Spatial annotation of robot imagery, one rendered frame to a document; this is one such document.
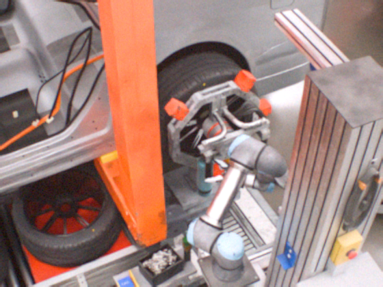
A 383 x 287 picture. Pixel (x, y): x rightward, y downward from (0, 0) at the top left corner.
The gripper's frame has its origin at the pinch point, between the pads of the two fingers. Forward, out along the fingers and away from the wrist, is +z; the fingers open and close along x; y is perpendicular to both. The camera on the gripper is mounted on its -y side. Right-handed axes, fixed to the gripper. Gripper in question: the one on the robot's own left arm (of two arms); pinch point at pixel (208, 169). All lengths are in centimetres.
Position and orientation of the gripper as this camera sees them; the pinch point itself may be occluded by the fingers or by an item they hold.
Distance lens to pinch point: 290.4
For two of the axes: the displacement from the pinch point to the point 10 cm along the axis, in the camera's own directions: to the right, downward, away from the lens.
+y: 0.0, 6.8, 7.3
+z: -9.6, -2.1, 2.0
